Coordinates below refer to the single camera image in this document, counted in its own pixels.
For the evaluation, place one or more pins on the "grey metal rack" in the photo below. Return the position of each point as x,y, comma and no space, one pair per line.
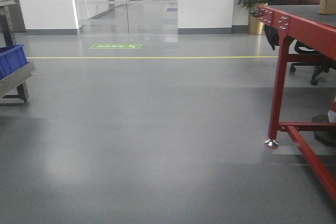
14,85

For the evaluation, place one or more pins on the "glass double door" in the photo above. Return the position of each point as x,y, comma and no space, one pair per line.
127,16

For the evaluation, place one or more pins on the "red metal conveyor table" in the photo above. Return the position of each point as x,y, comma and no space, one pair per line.
320,37

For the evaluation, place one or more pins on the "gold plant pot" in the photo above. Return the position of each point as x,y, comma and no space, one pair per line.
255,26

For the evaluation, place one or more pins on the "black office chair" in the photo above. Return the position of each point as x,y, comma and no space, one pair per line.
273,39

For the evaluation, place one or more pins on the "dark grey conveyor belt mat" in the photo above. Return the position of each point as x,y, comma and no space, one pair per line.
310,12

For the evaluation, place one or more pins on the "blue plastic bin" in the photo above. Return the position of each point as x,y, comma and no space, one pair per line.
12,58

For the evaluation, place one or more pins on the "green floor sign sticker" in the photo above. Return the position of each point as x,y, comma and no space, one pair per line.
116,46

